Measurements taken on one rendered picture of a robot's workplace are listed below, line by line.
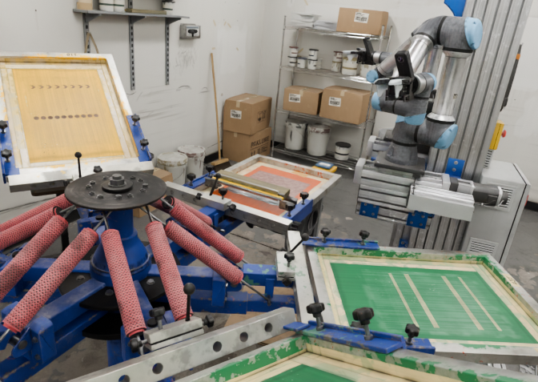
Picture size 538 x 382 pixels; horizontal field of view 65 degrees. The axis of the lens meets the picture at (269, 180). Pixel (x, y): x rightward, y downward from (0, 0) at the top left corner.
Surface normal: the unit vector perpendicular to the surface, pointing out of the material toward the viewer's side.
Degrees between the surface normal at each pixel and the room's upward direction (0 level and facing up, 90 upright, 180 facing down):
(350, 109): 90
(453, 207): 90
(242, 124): 90
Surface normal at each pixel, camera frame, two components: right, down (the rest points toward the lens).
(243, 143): -0.47, 0.28
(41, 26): 0.88, 0.25
